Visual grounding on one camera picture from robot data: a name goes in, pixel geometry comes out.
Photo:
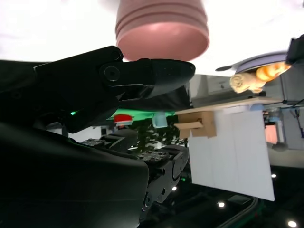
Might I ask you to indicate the pink plastic bowl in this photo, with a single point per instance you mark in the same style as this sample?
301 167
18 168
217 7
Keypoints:
161 19
161 40

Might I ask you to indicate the grey round plate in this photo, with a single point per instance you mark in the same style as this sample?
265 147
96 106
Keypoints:
259 61

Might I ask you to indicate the white panel board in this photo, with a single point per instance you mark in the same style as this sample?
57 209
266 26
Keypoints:
232 154

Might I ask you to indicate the orange striped plush item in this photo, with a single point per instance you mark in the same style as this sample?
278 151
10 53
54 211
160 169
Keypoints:
270 71

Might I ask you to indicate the red small object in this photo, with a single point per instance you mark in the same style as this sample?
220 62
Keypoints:
122 118

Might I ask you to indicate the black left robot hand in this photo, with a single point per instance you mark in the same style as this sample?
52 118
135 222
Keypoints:
297 51

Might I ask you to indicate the light wooden shelf board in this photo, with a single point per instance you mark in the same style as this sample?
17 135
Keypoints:
237 103

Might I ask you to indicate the cream rolled plush item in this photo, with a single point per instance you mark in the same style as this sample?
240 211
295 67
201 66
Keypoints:
244 82

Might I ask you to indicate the brown cardboard box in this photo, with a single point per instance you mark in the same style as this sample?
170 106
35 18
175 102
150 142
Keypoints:
204 126

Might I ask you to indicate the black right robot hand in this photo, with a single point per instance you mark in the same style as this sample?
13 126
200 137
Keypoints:
59 90

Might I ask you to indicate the light blue cup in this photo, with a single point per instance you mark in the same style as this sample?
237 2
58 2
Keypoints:
159 121

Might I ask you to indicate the pink square box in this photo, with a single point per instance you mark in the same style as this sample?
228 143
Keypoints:
271 133

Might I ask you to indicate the green mat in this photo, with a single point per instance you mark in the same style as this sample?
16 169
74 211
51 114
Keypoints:
142 114

